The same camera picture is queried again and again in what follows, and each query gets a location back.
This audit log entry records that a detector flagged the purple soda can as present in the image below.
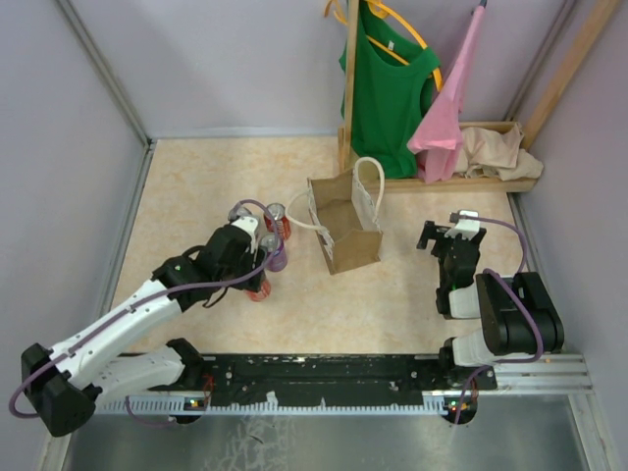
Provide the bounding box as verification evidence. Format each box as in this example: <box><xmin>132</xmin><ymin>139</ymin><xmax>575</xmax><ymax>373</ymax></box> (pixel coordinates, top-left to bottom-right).
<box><xmin>260</xmin><ymin>233</ymin><xmax>288</xmax><ymax>273</ymax></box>
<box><xmin>228</xmin><ymin>205</ymin><xmax>252</xmax><ymax>223</ymax></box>

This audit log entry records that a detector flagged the red soda can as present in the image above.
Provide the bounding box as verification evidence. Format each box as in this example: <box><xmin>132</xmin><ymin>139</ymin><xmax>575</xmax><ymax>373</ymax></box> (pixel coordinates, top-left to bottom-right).
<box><xmin>264</xmin><ymin>202</ymin><xmax>291</xmax><ymax>240</ymax></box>

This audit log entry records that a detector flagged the wooden clothes rack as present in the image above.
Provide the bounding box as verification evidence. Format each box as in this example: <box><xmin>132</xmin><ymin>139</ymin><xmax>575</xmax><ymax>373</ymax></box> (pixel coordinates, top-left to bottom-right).
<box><xmin>324</xmin><ymin>1</ymin><xmax>537</xmax><ymax>191</ymax></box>

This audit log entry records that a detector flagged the beige cloth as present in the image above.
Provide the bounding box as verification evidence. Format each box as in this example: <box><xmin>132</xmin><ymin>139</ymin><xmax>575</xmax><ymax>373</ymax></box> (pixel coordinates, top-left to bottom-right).
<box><xmin>454</xmin><ymin>124</ymin><xmax>544</xmax><ymax>182</ymax></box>

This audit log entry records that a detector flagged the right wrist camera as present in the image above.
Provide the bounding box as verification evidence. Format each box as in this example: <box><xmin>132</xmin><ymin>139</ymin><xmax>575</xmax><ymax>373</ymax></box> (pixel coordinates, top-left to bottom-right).
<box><xmin>445</xmin><ymin>210</ymin><xmax>481</xmax><ymax>240</ymax></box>

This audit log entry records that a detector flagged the wooden pole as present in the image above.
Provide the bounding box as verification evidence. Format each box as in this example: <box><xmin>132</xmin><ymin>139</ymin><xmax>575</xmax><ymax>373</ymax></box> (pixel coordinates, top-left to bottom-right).
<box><xmin>513</xmin><ymin>0</ymin><xmax>621</xmax><ymax>149</ymax></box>

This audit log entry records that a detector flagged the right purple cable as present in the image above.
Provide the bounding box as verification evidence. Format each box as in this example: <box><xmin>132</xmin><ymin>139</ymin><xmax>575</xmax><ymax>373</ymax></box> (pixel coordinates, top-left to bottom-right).
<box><xmin>449</xmin><ymin>213</ymin><xmax>546</xmax><ymax>427</ymax></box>

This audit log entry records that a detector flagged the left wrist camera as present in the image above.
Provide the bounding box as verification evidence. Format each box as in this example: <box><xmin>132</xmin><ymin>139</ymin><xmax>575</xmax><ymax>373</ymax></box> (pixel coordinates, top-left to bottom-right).
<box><xmin>231</xmin><ymin>215</ymin><xmax>261</xmax><ymax>254</ymax></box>

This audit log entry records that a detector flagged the pink t-shirt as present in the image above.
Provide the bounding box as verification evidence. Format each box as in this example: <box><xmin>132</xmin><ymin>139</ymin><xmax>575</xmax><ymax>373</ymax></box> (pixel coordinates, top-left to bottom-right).
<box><xmin>407</xmin><ymin>1</ymin><xmax>487</xmax><ymax>183</ymax></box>

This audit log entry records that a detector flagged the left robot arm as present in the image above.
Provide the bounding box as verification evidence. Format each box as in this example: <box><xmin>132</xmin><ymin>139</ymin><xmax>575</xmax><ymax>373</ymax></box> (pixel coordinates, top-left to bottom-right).
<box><xmin>19</xmin><ymin>216</ymin><xmax>268</xmax><ymax>438</ymax></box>

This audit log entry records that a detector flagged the green t-shirt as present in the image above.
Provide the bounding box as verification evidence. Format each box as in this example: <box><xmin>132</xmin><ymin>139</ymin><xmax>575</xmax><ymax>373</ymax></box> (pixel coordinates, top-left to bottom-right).
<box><xmin>351</xmin><ymin>2</ymin><xmax>440</xmax><ymax>179</ymax></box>

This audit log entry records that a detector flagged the brown canvas bag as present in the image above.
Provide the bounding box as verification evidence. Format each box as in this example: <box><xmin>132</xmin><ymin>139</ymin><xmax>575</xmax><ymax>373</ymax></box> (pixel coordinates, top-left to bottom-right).
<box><xmin>286</xmin><ymin>157</ymin><xmax>386</xmax><ymax>275</ymax></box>

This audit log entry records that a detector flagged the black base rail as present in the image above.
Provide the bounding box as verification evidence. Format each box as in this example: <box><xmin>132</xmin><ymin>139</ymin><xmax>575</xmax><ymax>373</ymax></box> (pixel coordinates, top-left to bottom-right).
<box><xmin>152</xmin><ymin>354</ymin><xmax>474</xmax><ymax>407</ymax></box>

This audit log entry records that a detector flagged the red cola can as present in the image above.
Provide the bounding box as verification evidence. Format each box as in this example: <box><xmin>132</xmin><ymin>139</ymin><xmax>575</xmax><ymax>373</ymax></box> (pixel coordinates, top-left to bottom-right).
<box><xmin>244</xmin><ymin>280</ymin><xmax>272</xmax><ymax>302</ymax></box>

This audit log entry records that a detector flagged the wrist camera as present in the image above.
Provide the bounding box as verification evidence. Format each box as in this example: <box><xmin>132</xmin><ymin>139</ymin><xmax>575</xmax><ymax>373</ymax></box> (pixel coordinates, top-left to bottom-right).
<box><xmin>231</xmin><ymin>215</ymin><xmax>261</xmax><ymax>254</ymax></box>
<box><xmin>445</xmin><ymin>210</ymin><xmax>481</xmax><ymax>240</ymax></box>

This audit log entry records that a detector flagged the purple cable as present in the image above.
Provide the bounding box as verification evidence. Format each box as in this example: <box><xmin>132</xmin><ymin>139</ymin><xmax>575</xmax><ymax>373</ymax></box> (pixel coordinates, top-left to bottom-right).
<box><xmin>449</xmin><ymin>213</ymin><xmax>546</xmax><ymax>427</ymax></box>
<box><xmin>8</xmin><ymin>198</ymin><xmax>286</xmax><ymax>428</ymax></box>

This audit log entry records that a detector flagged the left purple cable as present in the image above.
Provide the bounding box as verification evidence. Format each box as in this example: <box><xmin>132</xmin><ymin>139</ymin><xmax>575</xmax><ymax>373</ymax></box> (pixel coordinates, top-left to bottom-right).
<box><xmin>8</xmin><ymin>198</ymin><xmax>286</xmax><ymax>428</ymax></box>

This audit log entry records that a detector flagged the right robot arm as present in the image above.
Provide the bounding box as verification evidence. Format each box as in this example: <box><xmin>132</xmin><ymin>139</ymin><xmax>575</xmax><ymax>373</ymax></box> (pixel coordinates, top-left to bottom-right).
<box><xmin>417</xmin><ymin>212</ymin><xmax>564</xmax><ymax>389</ymax></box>

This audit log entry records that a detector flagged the yellow hanger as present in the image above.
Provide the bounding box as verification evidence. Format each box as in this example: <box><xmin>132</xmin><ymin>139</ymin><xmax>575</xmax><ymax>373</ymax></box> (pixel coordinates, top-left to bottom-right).
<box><xmin>323</xmin><ymin>0</ymin><xmax>444</xmax><ymax>92</ymax></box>

